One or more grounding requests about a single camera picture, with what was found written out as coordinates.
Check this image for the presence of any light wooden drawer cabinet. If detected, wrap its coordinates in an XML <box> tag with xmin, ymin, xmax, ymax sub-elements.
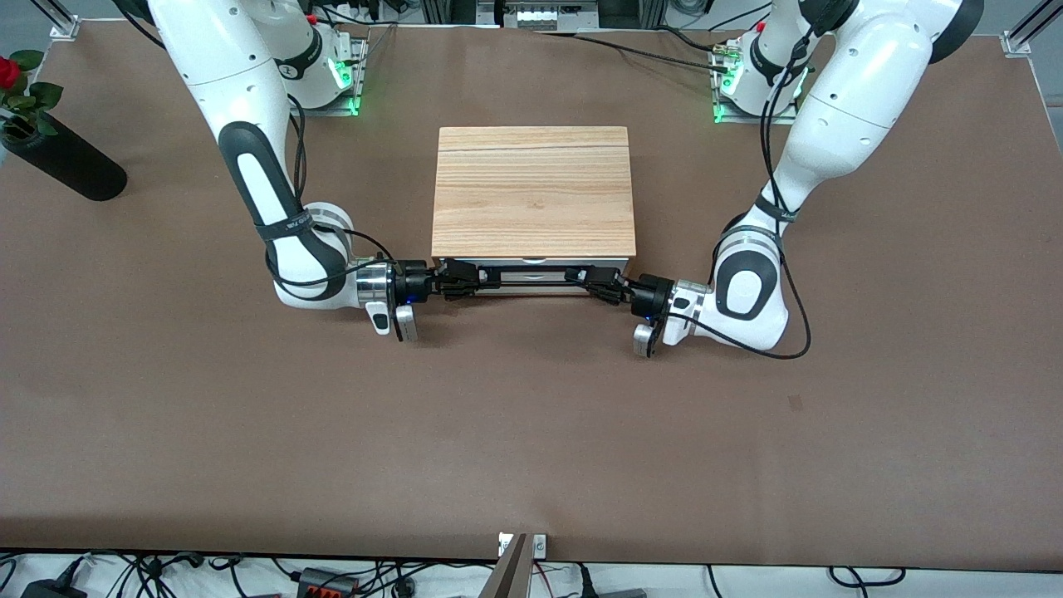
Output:
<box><xmin>431</xmin><ymin>126</ymin><xmax>638</xmax><ymax>297</ymax></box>

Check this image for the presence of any white power strip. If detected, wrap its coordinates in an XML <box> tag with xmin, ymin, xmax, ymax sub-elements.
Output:
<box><xmin>316</xmin><ymin>0</ymin><xmax>391</xmax><ymax>24</ymax></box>

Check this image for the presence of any black red power strip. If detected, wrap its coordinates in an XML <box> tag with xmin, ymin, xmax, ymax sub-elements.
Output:
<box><xmin>297</xmin><ymin>567</ymin><xmax>360</xmax><ymax>598</ymax></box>

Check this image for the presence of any black cylindrical vase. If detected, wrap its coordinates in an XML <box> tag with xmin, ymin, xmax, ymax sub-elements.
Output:
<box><xmin>0</xmin><ymin>116</ymin><xmax>129</xmax><ymax>203</ymax></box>

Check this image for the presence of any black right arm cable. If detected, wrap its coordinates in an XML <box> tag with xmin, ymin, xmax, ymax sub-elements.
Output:
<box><xmin>264</xmin><ymin>91</ymin><xmax>398</xmax><ymax>290</ymax></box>

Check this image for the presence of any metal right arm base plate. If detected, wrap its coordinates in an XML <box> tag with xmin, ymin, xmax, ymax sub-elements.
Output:
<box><xmin>287</xmin><ymin>37</ymin><xmax>371</xmax><ymax>118</ymax></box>

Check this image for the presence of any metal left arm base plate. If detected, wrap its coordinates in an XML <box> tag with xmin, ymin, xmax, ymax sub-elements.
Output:
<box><xmin>709</xmin><ymin>48</ymin><xmax>801</xmax><ymax>126</ymax></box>

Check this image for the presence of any long black table cable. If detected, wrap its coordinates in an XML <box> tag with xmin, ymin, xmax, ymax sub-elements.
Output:
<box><xmin>538</xmin><ymin>32</ymin><xmax>732</xmax><ymax>74</ymax></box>

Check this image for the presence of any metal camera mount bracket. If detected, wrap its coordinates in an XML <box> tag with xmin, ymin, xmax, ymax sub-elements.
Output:
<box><xmin>478</xmin><ymin>532</ymin><xmax>549</xmax><ymax>598</ymax></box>

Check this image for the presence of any aluminium frame strut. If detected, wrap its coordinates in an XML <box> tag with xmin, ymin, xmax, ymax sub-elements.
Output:
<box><xmin>1001</xmin><ymin>0</ymin><xmax>1063</xmax><ymax>56</ymax></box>
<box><xmin>33</xmin><ymin>0</ymin><xmax>81</xmax><ymax>39</ymax></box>

